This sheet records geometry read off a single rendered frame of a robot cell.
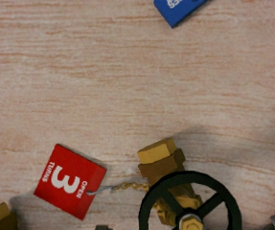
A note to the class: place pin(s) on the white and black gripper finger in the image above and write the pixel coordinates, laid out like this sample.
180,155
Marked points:
102,227

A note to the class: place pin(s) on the red square tag with chain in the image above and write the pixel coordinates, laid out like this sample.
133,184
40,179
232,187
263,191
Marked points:
67,177

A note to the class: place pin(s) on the grey t-shaped pipe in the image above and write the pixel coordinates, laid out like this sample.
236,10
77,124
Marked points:
164,159

